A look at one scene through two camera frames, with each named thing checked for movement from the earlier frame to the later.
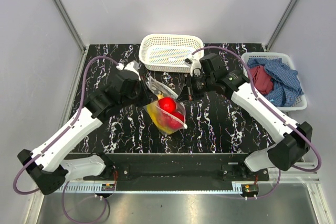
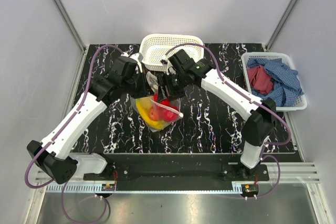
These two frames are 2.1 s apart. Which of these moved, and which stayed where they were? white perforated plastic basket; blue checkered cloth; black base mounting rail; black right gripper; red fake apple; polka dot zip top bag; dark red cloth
Moved: black right gripper; red fake apple; polka dot zip top bag
Stayed: dark red cloth; blue checkered cloth; black base mounting rail; white perforated plastic basket
